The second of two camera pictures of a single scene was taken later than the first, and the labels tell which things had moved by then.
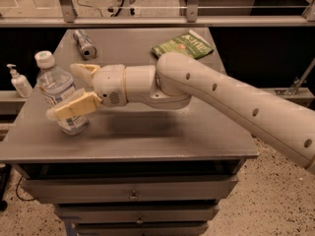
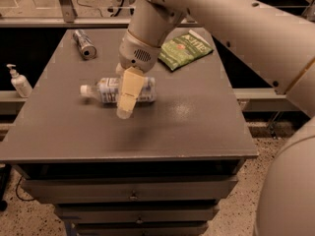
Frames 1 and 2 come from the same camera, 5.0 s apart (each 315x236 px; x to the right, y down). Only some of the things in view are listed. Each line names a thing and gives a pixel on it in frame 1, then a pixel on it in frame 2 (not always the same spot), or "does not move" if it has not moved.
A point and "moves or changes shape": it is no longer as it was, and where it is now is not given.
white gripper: x=108 y=84 → x=135 y=53
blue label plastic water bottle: x=55 y=84 moves or changes shape
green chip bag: x=190 y=43 does not move
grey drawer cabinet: x=135 y=170 does not move
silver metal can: x=85 y=45 does not move
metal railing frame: x=70 y=18 does not move
